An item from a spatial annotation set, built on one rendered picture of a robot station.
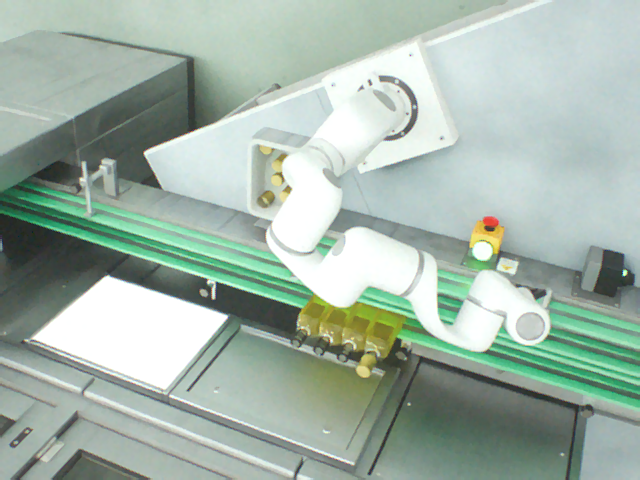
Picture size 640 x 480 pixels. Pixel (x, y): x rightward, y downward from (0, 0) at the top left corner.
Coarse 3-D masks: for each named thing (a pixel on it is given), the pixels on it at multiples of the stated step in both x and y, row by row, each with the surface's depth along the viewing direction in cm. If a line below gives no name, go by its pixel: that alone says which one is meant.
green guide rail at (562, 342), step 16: (368, 288) 175; (400, 304) 170; (448, 304) 172; (448, 320) 167; (560, 336) 164; (576, 336) 164; (560, 352) 160; (576, 352) 159; (592, 352) 160; (608, 352) 161; (624, 352) 161; (624, 368) 156
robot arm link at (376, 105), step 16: (352, 96) 130; (368, 96) 132; (384, 96) 136; (336, 112) 126; (352, 112) 124; (368, 112) 127; (384, 112) 131; (320, 128) 129; (336, 128) 125; (352, 128) 124; (368, 128) 125; (384, 128) 129; (320, 144) 125; (336, 144) 126; (352, 144) 125; (368, 144) 127; (336, 160) 126; (352, 160) 129
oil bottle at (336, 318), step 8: (328, 312) 172; (336, 312) 172; (344, 312) 172; (352, 312) 174; (328, 320) 169; (336, 320) 169; (344, 320) 169; (320, 328) 168; (328, 328) 167; (336, 328) 167; (320, 336) 168; (336, 336) 167; (336, 344) 168
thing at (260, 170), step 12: (252, 144) 179; (264, 144) 178; (276, 144) 177; (252, 156) 182; (264, 156) 188; (276, 156) 187; (252, 168) 184; (264, 168) 190; (252, 180) 186; (264, 180) 192; (252, 192) 188; (264, 192) 194; (276, 192) 193; (252, 204) 190; (276, 204) 193; (264, 216) 189
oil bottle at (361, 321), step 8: (360, 304) 175; (360, 312) 172; (368, 312) 172; (376, 312) 173; (352, 320) 169; (360, 320) 169; (368, 320) 170; (344, 328) 167; (352, 328) 167; (360, 328) 167; (368, 328) 168; (344, 336) 166; (352, 336) 165; (360, 336) 165; (360, 344) 165
